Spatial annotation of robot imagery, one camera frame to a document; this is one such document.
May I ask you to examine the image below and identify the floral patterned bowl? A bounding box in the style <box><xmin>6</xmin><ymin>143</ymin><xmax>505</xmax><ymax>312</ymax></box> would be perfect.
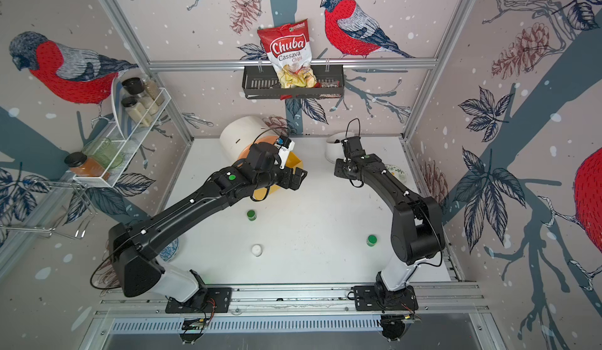
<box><xmin>386</xmin><ymin>165</ymin><xmax>407</xmax><ymax>185</ymax></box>

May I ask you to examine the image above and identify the white wire wall shelf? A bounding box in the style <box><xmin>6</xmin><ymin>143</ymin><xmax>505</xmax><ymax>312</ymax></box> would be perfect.
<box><xmin>74</xmin><ymin>81</ymin><xmax>172</xmax><ymax>188</ymax></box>

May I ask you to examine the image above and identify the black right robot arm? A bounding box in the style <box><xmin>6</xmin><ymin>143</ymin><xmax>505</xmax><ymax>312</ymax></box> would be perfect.
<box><xmin>335</xmin><ymin>136</ymin><xmax>445</xmax><ymax>293</ymax></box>

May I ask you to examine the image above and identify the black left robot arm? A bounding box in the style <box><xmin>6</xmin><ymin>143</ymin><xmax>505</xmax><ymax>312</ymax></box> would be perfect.
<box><xmin>108</xmin><ymin>136</ymin><xmax>307</xmax><ymax>309</ymax></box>

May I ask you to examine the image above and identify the green paint can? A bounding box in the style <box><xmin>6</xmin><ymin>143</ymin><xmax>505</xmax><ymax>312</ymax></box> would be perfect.
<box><xmin>366</xmin><ymin>234</ymin><xmax>378</xmax><ymax>247</ymax></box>
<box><xmin>246</xmin><ymin>210</ymin><xmax>256</xmax><ymax>221</ymax></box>

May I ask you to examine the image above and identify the dark-lid spice jar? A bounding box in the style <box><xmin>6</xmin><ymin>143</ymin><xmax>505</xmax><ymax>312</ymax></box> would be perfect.
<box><xmin>121</xmin><ymin>96</ymin><xmax>152</xmax><ymax>128</ymax></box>
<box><xmin>122</xmin><ymin>77</ymin><xmax>147</xmax><ymax>98</ymax></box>

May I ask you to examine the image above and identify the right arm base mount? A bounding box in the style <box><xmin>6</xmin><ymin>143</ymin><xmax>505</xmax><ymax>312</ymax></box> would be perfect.
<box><xmin>351</xmin><ymin>285</ymin><xmax>419</xmax><ymax>312</ymax></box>

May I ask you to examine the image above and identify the white round drawer cabinet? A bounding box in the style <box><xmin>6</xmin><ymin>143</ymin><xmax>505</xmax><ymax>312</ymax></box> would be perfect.
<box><xmin>219</xmin><ymin>116</ymin><xmax>278</xmax><ymax>162</ymax></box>

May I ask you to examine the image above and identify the metal wire hook rack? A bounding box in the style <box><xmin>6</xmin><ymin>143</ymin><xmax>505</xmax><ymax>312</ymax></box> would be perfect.
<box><xmin>1</xmin><ymin>176</ymin><xmax>98</xmax><ymax>240</ymax></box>

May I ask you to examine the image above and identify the blue patterned bowl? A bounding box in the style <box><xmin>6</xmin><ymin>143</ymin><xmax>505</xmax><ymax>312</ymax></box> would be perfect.
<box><xmin>159</xmin><ymin>239</ymin><xmax>180</xmax><ymax>262</ymax></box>

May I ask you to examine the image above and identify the red Chuba chips bag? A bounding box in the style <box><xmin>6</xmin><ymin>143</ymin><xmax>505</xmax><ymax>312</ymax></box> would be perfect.
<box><xmin>258</xmin><ymin>19</ymin><xmax>318</xmax><ymax>89</ymax></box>

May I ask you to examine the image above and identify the orange sauce jar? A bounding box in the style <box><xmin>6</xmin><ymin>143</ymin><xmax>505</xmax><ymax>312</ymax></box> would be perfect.
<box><xmin>64</xmin><ymin>152</ymin><xmax>110</xmax><ymax>179</ymax></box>

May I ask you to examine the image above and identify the black wall basket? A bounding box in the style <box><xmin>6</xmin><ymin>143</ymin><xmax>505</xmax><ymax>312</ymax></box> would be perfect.
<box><xmin>242</xmin><ymin>65</ymin><xmax>345</xmax><ymax>99</ymax></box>

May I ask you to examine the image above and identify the green glass cup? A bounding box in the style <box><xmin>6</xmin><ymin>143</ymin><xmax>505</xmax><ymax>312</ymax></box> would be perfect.
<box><xmin>82</xmin><ymin>137</ymin><xmax>123</xmax><ymax>170</ymax></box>

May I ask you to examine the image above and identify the dark-lid spice jar front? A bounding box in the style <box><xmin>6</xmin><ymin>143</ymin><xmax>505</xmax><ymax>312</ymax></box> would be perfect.
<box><xmin>121</xmin><ymin>96</ymin><xmax>152</xmax><ymax>128</ymax></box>

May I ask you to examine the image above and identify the dark-lid spice jar back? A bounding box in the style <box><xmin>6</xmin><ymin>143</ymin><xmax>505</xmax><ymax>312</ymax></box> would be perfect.
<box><xmin>122</xmin><ymin>77</ymin><xmax>147</xmax><ymax>98</ymax></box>

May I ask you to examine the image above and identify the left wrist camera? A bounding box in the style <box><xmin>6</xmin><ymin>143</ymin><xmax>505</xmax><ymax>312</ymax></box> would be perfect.
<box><xmin>274</xmin><ymin>135</ymin><xmax>295</xmax><ymax>169</ymax></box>

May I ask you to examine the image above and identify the white ceramic utensil cup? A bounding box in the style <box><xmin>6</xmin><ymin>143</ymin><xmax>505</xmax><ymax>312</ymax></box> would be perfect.
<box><xmin>325</xmin><ymin>132</ymin><xmax>346</xmax><ymax>164</ymax></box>

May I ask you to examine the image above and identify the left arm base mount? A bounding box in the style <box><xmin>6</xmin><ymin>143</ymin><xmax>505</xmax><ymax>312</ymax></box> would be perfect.
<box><xmin>166</xmin><ymin>287</ymin><xmax>233</xmax><ymax>315</ymax></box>

